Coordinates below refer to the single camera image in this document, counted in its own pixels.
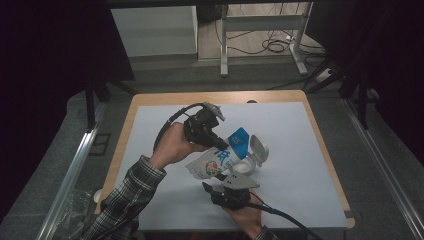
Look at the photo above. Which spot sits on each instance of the white panel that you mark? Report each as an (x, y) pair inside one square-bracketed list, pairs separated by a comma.
[(153, 31)]

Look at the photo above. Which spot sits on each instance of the white power strip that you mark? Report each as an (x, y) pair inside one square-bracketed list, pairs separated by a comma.
[(323, 75)]

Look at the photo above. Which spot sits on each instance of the person's right hand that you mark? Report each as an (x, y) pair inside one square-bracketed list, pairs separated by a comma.
[(250, 216)]

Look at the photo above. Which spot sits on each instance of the black metal stand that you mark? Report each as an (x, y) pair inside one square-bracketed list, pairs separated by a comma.
[(90, 103), (361, 100)]

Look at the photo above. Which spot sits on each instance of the blue and white milk bag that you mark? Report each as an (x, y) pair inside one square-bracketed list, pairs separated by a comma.
[(216, 161)]

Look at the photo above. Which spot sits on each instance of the black square floor frame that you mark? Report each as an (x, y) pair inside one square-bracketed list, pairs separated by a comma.
[(91, 150)]

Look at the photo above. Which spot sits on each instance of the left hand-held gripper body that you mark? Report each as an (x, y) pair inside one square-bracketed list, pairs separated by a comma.
[(198, 128)]

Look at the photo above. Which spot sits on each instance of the clear plastic bag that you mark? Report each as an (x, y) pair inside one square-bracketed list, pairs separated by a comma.
[(73, 213)]

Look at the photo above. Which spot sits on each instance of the person's left hand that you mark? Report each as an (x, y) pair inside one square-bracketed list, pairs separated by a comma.
[(171, 146)]

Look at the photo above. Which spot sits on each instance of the dark curtain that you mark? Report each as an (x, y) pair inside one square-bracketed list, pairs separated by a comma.
[(393, 66), (43, 66)]

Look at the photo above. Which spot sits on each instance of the aluminium rail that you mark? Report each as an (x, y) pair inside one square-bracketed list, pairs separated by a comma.
[(383, 166), (71, 173)]

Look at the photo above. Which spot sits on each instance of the clear jug with white lid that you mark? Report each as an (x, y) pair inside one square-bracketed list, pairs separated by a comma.
[(258, 150)]

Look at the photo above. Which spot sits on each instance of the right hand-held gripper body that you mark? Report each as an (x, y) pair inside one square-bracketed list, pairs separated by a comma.
[(233, 196)]

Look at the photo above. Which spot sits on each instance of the white table sheet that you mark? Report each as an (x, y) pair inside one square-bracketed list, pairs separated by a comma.
[(293, 186)]

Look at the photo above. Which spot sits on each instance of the white desk frame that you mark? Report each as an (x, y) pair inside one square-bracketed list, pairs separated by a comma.
[(263, 22)]

